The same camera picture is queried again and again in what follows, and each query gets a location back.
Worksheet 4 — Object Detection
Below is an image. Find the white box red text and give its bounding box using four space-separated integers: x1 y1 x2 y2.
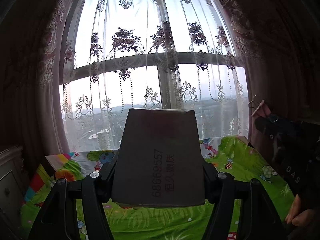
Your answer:
111 109 206 207

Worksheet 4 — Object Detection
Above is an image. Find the window frame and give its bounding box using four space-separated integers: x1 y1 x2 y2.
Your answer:
62 51 248 153

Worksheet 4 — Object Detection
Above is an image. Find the pink drape curtain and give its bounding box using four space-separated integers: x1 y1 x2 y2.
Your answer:
0 0 83 155
207 0 320 155

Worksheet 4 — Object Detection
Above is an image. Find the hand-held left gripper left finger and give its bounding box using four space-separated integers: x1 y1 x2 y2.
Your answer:
27 152 120 240

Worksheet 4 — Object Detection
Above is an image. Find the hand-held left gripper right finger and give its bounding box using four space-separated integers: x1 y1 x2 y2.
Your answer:
200 164 287 240

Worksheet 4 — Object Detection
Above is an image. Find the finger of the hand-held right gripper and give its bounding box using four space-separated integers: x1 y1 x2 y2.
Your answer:
254 114 283 140

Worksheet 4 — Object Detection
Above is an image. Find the white carved dresser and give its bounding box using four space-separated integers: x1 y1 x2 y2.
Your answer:
0 145 28 240

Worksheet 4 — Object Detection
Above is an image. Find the person's right hand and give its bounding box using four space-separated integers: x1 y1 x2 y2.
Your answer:
285 194 320 228

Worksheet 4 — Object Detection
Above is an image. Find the sheer lace curtain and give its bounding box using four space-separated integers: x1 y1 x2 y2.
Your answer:
59 0 250 153

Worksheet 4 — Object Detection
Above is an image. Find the cartoon printed green tablecloth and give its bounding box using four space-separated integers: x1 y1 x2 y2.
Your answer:
20 135 295 240

